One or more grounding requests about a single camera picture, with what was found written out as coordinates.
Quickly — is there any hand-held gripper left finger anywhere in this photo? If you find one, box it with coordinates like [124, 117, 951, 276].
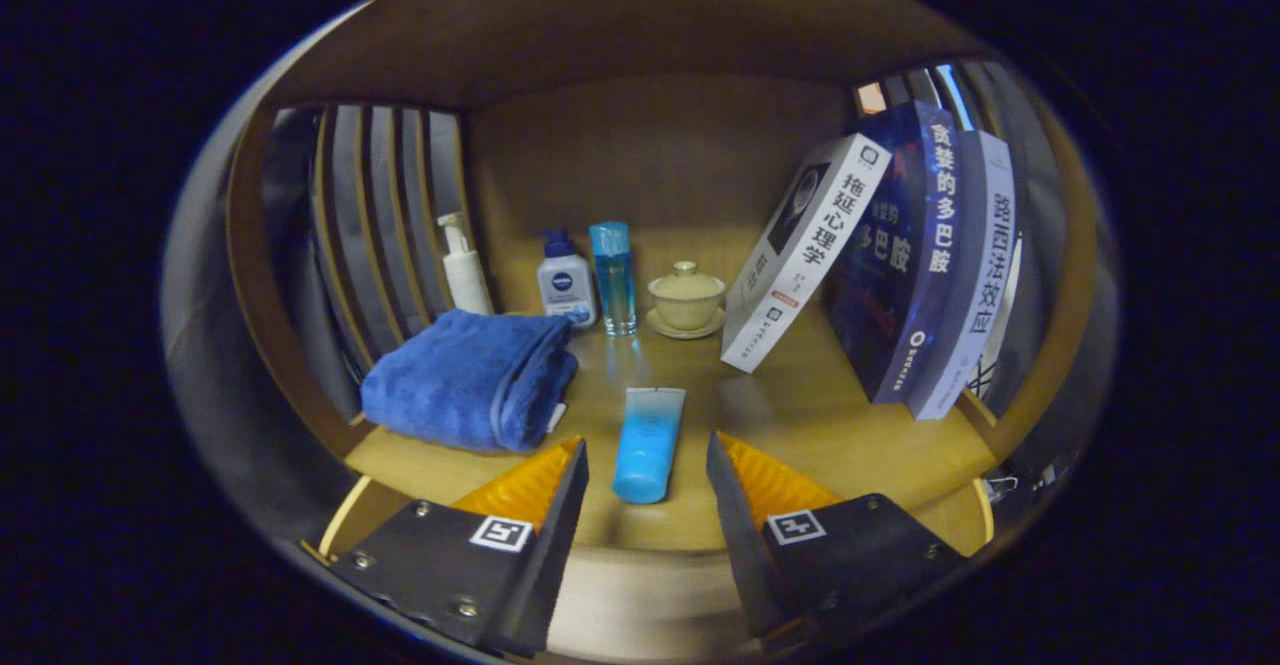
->
[300, 437, 590, 658]

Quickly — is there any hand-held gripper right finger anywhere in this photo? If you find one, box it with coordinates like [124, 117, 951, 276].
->
[706, 431, 971, 658]

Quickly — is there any wooden drawer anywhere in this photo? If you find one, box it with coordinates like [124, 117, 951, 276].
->
[300, 475, 996, 661]

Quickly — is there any blue squeeze tube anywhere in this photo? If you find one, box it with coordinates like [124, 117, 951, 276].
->
[611, 387, 687, 505]

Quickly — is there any wooden countertop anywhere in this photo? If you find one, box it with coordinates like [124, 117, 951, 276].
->
[345, 225, 999, 556]

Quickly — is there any wooden cabinet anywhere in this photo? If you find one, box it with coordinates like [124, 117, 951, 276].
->
[225, 0, 1101, 546]

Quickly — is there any blue rolled towel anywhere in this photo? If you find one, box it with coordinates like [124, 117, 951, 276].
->
[360, 308, 579, 453]

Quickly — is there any beige lidded teacup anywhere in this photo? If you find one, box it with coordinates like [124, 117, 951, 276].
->
[646, 261, 727, 340]

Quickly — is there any white bottle with blue cap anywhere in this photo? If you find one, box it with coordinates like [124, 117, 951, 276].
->
[536, 229, 598, 331]

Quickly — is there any clear blue bottle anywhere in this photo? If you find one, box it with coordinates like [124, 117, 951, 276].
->
[588, 222, 638, 337]

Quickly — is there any white book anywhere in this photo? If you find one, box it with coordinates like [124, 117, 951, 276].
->
[720, 133, 893, 374]

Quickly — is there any white pump bottle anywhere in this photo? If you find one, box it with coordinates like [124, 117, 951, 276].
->
[437, 211, 495, 317]

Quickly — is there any dark blue book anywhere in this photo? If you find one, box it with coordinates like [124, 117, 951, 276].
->
[822, 100, 963, 405]

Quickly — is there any light purple book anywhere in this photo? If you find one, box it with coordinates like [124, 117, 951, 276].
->
[905, 130, 1017, 421]

